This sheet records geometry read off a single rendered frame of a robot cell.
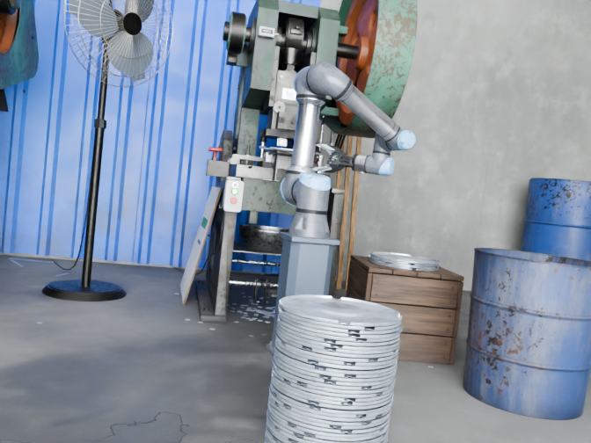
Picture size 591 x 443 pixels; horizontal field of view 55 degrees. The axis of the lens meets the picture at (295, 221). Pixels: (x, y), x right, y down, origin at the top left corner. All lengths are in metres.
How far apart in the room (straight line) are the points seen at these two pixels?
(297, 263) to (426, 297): 0.55
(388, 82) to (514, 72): 2.21
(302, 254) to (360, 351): 0.83
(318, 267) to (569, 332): 0.83
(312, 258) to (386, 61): 1.00
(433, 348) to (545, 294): 0.62
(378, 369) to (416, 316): 0.99
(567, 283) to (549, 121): 3.06
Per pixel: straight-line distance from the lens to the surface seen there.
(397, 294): 2.24
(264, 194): 2.57
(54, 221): 3.99
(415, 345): 2.31
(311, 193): 2.04
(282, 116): 2.73
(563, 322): 1.91
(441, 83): 4.43
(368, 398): 1.30
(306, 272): 2.03
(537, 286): 1.87
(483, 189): 4.54
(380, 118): 2.20
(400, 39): 2.63
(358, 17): 3.21
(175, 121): 3.92
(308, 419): 1.29
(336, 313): 1.31
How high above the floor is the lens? 0.61
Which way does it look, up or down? 3 degrees down
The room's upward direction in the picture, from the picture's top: 6 degrees clockwise
